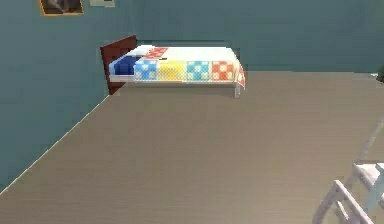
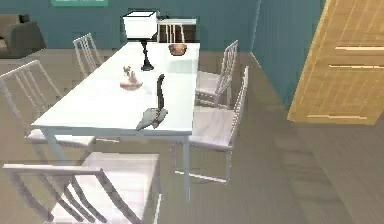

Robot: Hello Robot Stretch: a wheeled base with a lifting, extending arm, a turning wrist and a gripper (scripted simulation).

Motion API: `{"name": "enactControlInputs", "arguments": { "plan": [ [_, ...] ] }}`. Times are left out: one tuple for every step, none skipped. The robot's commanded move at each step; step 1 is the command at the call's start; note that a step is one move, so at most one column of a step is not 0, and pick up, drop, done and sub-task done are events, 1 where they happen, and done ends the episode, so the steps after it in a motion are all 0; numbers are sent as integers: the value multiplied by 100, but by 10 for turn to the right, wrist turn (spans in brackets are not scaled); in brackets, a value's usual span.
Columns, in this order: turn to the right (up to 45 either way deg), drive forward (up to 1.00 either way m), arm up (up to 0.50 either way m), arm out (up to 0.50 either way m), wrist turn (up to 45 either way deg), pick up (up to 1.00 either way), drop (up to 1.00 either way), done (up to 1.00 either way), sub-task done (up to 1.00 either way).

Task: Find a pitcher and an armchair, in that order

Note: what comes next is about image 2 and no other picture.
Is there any light wooden room door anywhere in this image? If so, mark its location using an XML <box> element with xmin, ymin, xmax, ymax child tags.
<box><xmin>287</xmin><ymin>0</ymin><xmax>384</xmax><ymax>126</ymax></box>

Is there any brown bowl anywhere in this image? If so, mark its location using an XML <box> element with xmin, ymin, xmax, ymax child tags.
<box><xmin>168</xmin><ymin>43</ymin><xmax>188</xmax><ymax>57</ymax></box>

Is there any white table lamp black stand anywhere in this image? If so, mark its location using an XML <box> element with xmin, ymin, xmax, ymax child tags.
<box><xmin>122</xmin><ymin>10</ymin><xmax>158</xmax><ymax>72</ymax></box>

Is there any white dining table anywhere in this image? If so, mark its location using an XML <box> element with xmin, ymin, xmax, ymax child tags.
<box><xmin>30</xmin><ymin>40</ymin><xmax>202</xmax><ymax>204</ymax></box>

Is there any white slatted dining chair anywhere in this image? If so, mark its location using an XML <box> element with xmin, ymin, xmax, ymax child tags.
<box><xmin>156</xmin><ymin>18</ymin><xmax>198</xmax><ymax>45</ymax></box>
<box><xmin>72</xmin><ymin>32</ymin><xmax>104</xmax><ymax>80</ymax></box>
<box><xmin>1</xmin><ymin>152</ymin><xmax>163</xmax><ymax>224</ymax></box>
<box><xmin>194</xmin><ymin>39</ymin><xmax>240</xmax><ymax>108</ymax></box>
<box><xmin>173</xmin><ymin>65</ymin><xmax>250</xmax><ymax>185</ymax></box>
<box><xmin>0</xmin><ymin>59</ymin><xmax>97</xmax><ymax>150</ymax></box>

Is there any grey spatula black handle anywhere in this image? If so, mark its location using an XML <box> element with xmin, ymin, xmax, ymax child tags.
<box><xmin>135</xmin><ymin>73</ymin><xmax>169</xmax><ymax>132</ymax></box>

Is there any pink figurine on dish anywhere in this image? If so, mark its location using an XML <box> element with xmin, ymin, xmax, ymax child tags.
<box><xmin>119</xmin><ymin>65</ymin><xmax>144</xmax><ymax>91</ymax></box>

